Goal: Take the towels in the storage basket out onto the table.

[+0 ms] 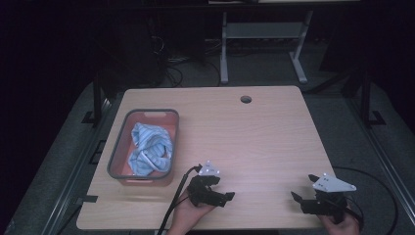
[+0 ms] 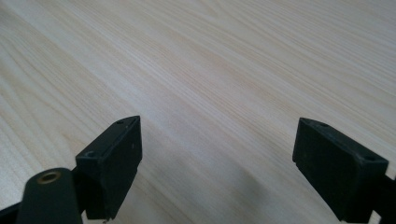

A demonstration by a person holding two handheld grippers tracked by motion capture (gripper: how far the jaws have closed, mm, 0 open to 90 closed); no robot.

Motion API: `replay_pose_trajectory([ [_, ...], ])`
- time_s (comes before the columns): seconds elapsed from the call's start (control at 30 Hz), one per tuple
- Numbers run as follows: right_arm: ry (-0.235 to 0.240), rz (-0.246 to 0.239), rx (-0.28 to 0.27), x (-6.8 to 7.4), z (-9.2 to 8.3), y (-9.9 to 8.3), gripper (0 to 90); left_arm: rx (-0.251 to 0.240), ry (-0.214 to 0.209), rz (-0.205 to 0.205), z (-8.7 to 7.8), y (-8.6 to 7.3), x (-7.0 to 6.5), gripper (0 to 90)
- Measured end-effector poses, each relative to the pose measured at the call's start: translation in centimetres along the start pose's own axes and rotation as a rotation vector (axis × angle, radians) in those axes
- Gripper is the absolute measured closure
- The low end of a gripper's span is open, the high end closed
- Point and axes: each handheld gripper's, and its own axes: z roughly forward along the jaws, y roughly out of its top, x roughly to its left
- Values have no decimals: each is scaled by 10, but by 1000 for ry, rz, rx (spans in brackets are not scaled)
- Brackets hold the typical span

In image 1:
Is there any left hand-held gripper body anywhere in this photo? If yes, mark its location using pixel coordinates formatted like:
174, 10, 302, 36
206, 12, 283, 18
187, 160, 227, 209

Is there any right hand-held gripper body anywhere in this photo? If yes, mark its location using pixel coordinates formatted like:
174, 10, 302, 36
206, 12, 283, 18
300, 172, 357, 223

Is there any person's left hand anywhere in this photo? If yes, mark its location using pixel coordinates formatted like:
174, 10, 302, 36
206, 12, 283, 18
166, 189, 217, 235

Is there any person's right hand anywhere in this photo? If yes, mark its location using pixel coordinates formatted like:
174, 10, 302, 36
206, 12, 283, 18
317, 206, 362, 235

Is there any blue striped cloth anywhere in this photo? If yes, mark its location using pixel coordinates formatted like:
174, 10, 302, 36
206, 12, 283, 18
127, 121, 174, 177

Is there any pink basket with grey rim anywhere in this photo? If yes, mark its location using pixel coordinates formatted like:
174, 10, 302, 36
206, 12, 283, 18
106, 108, 180, 188

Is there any white metal stand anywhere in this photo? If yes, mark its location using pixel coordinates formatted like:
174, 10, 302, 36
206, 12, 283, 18
219, 10, 315, 86

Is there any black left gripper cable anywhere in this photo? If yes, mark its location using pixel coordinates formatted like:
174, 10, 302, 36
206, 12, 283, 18
157, 164, 204, 235

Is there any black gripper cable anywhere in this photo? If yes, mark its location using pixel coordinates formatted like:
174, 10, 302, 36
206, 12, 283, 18
332, 165, 399, 235
157, 164, 204, 235

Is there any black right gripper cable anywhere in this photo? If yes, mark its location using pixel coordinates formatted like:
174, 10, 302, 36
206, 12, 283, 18
332, 165, 399, 235

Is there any metal floor rail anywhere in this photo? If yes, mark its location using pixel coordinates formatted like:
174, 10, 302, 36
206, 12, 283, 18
346, 97, 415, 217
40, 97, 114, 235

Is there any black metal post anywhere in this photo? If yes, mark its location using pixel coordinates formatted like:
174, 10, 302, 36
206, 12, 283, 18
81, 70, 104, 126
358, 70, 388, 129

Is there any tangle of floor cables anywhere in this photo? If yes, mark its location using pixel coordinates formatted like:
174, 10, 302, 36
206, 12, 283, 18
150, 34, 223, 89

